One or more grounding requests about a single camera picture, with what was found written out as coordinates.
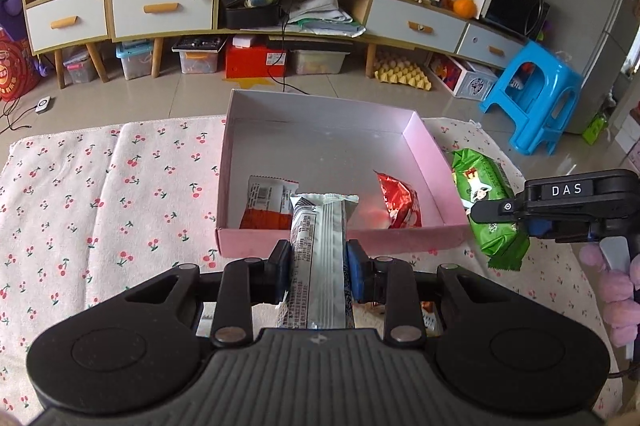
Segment orange white snack packet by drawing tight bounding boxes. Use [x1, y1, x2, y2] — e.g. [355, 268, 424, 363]
[239, 176, 300, 231]
[420, 301, 443, 337]

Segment red printed bag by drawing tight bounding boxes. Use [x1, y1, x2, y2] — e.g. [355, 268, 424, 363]
[0, 28, 38, 101]

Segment black floor cable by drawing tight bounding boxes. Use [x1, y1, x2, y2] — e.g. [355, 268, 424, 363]
[0, 98, 38, 134]

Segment black power cable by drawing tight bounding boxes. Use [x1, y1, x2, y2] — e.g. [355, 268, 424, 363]
[267, 0, 301, 92]

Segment small clear storage bin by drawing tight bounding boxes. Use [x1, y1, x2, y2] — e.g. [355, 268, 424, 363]
[64, 50, 98, 85]

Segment green snack packet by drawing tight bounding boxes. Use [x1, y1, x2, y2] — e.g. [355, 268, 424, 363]
[450, 148, 531, 269]

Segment wooden tv cabinet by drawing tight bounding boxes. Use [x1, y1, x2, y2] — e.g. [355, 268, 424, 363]
[215, 0, 526, 79]

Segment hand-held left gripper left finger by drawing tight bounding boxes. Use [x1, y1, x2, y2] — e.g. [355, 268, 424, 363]
[122, 242, 292, 348]

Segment pink cardboard box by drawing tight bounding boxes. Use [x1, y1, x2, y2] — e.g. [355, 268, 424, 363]
[215, 88, 473, 257]

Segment green plastic bag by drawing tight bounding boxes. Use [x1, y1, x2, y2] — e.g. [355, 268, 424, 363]
[582, 113, 608, 144]

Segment yellow egg tray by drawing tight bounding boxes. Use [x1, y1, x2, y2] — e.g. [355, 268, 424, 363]
[374, 56, 432, 90]

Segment red cardboard box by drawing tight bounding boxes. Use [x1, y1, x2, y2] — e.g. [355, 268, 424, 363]
[225, 40, 288, 79]

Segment clear bin blue lid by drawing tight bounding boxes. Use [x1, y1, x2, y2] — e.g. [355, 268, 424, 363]
[116, 42, 153, 80]

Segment clear bin yellow contents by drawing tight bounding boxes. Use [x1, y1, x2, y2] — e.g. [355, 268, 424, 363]
[289, 48, 351, 75]

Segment red foil snack packet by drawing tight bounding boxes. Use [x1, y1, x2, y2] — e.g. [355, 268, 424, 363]
[374, 170, 422, 229]

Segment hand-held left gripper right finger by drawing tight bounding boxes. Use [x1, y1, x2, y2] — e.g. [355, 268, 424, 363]
[346, 241, 516, 348]

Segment black case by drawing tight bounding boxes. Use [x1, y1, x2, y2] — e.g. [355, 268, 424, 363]
[220, 0, 283, 30]

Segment purple hat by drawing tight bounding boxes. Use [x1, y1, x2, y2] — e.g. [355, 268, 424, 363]
[0, 0, 25, 41]

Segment pile of loose papers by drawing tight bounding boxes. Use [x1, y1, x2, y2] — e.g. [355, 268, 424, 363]
[287, 0, 366, 39]

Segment clear bin black lid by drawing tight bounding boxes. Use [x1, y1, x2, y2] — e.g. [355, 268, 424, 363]
[172, 36, 226, 75]

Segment white drawer orange handle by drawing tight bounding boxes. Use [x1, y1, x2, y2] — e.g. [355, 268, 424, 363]
[457, 24, 525, 69]
[111, 0, 215, 39]
[25, 0, 108, 54]
[367, 0, 468, 49]

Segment black microwave oven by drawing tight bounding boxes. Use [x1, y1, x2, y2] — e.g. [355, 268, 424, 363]
[480, 0, 551, 40]

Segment white toy crate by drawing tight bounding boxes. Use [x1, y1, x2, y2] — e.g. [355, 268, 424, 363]
[427, 53, 501, 100]

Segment cherry print blanket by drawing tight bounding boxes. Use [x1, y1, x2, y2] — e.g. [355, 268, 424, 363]
[0, 116, 623, 426]

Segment blue plastic stool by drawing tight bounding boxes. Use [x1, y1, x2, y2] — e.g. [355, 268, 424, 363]
[479, 40, 583, 157]

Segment silver snack packet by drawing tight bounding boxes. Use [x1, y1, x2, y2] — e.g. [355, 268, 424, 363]
[277, 192, 361, 332]

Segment grey refrigerator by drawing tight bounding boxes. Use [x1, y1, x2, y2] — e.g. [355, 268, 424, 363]
[542, 0, 640, 134]

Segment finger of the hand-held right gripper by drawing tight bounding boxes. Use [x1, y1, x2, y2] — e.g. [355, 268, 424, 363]
[470, 198, 546, 237]

